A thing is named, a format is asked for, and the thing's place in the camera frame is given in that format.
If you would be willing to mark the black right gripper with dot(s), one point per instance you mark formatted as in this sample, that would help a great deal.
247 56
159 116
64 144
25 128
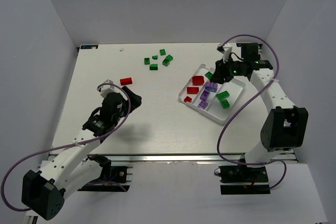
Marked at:
221 70

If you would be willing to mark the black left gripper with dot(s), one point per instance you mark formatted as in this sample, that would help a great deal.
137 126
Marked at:
127 97

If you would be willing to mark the green long lego brick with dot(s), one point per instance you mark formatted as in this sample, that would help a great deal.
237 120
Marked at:
208 75

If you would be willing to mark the purple paw print lego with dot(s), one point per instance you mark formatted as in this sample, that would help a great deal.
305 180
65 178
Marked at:
211 86

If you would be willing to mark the green long lego plate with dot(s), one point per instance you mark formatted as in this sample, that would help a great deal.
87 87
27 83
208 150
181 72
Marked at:
223 95

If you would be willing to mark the red long lego brick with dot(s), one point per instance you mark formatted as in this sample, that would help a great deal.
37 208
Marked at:
126 81

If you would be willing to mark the small purple lego brick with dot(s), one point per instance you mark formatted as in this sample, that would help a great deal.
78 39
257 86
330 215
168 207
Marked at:
204 95

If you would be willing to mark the red rounded lego brick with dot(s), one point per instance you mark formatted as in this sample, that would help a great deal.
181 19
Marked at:
198 80

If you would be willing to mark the purple square lego brick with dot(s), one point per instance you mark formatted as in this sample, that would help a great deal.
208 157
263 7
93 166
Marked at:
203 104

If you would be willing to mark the small red lego brick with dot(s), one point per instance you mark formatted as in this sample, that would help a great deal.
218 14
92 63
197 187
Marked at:
188 99

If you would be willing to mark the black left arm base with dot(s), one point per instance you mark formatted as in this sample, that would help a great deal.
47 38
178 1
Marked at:
113 177

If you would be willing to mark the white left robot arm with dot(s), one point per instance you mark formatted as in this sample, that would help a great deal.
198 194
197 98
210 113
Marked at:
46 190

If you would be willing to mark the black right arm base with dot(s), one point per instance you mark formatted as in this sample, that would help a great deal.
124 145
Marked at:
242 180

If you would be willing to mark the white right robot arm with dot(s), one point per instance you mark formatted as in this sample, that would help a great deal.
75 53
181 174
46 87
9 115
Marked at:
285 125

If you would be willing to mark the white three-compartment tray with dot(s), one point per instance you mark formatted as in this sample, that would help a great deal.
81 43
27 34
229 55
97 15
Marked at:
214 110

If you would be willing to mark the green square lego brick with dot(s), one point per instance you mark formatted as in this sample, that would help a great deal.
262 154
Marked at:
167 60

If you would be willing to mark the green small lego brick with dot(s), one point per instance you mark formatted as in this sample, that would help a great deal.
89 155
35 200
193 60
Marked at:
162 52

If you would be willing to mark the blue left corner label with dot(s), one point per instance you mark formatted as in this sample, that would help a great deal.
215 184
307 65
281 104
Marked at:
84 47

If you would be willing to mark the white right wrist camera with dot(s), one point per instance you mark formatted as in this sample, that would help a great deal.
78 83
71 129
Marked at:
225 49

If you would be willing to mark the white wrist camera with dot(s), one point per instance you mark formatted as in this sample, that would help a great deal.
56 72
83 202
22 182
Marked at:
225 49
106 89

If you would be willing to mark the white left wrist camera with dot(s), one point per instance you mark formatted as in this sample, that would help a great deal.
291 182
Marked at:
106 89

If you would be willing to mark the aluminium table rail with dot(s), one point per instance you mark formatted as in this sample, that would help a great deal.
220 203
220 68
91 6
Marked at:
288 157

